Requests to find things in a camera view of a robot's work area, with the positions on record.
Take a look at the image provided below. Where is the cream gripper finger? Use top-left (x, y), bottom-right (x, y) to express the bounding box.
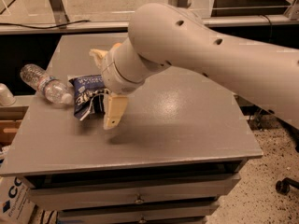
top-left (104, 94), bottom-right (128, 130)
top-left (89, 49), bottom-right (107, 69)

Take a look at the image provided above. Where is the blue chip bag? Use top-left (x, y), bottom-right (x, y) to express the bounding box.
top-left (69, 75), bottom-right (107, 121)

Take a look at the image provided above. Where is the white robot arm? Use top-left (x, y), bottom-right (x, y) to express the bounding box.
top-left (90, 3), bottom-right (299, 129)

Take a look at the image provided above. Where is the clear plastic water bottle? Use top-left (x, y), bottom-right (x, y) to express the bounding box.
top-left (20, 63), bottom-right (73, 105)

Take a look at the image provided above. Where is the orange ball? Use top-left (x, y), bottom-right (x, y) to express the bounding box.
top-left (113, 43), bottom-right (121, 48)

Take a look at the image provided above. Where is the grey drawer cabinet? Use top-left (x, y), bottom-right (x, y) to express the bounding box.
top-left (0, 32), bottom-right (264, 224)

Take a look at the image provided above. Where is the white cardboard box blue logo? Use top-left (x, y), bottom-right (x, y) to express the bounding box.
top-left (0, 177), bottom-right (35, 224)

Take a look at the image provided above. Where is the black chair caster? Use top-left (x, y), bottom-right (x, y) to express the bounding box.
top-left (276, 177), bottom-right (299, 195)

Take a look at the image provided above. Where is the black cable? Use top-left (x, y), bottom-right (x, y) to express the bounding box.
top-left (0, 19), bottom-right (92, 30)

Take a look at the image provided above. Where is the metal frame post left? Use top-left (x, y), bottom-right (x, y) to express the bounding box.
top-left (49, 0), bottom-right (69, 26)

